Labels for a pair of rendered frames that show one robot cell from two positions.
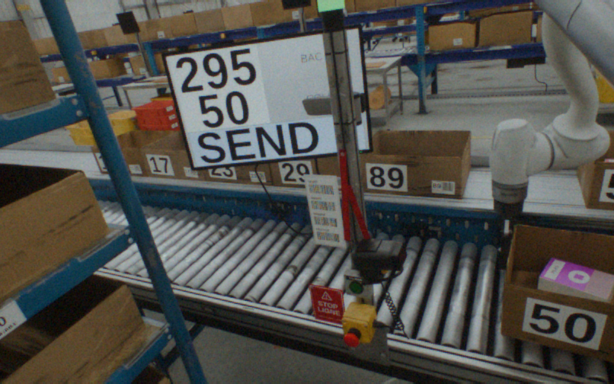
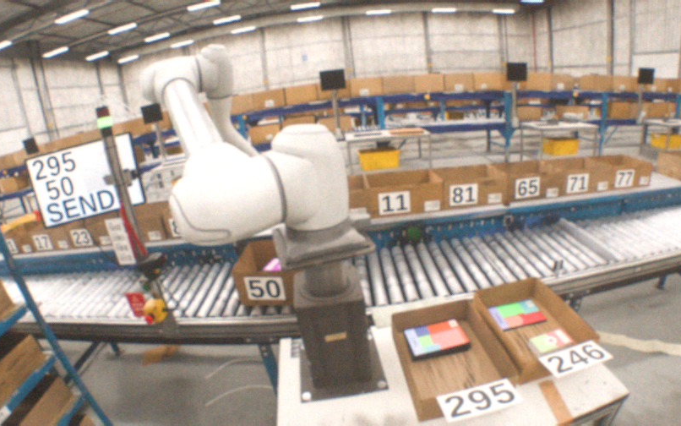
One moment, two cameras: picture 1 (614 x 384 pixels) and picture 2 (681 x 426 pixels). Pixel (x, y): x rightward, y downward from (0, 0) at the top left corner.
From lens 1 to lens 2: 0.58 m
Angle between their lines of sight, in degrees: 25
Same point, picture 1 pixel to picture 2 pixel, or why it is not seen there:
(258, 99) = (78, 179)
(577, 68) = (237, 144)
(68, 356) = not seen: outside the picture
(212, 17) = (94, 134)
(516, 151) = not seen: hidden behind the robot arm
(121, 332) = (0, 305)
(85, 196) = not seen: outside the picture
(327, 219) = (122, 246)
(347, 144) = (122, 197)
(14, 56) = not seen: outside the picture
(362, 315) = (154, 304)
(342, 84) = (114, 163)
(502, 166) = not seen: hidden behind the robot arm
